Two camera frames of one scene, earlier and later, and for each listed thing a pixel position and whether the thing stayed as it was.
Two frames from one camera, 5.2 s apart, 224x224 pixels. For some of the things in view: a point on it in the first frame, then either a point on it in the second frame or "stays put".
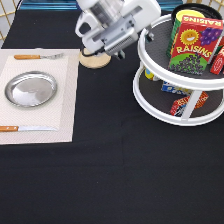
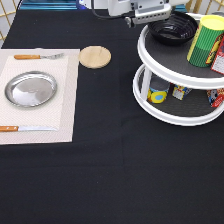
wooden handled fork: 34,56 stays put
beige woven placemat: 59,112 stays put
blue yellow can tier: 149,74 -> 158,90
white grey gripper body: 99,34 -> 143,11
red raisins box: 195,42 -> 218,62
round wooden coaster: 94,61 stays put
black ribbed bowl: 206,10 -> 180,27
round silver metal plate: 31,89 stays put
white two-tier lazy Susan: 180,80 stays put
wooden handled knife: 25,128 stays put
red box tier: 179,106 -> 215,96
